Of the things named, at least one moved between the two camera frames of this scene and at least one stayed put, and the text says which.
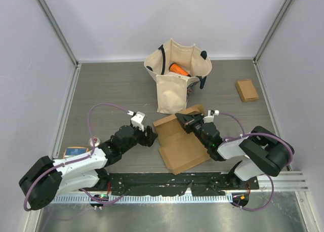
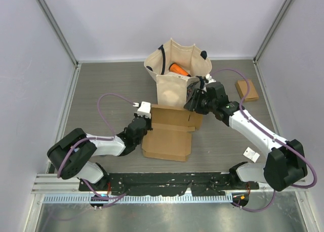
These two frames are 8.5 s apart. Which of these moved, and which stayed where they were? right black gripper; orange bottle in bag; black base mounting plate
Moved: right black gripper
Stayed: orange bottle in bag; black base mounting plate
